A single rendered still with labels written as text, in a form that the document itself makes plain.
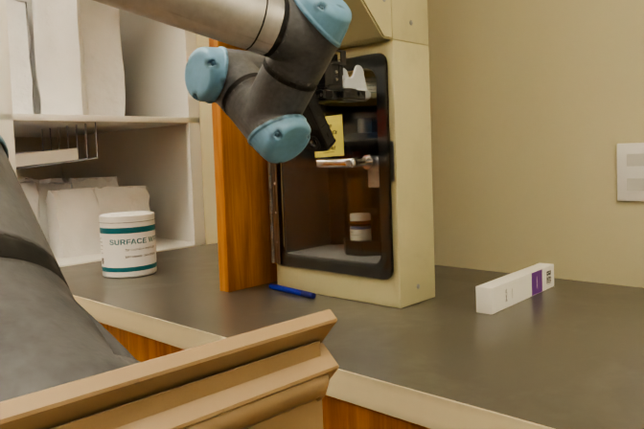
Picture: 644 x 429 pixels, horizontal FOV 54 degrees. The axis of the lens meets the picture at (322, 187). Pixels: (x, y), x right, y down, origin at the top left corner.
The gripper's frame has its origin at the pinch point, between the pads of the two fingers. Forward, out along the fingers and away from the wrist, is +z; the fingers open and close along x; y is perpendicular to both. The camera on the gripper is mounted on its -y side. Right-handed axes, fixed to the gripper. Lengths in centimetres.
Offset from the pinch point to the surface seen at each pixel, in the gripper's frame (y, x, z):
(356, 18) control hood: 13.3, -1.4, -3.1
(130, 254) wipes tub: -31, 65, -10
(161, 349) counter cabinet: -44, 30, -24
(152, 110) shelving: 10, 140, 45
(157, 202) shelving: -25, 140, 45
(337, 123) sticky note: -3.7, 7.7, 1.3
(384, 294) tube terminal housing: -34.9, -0.9, 2.7
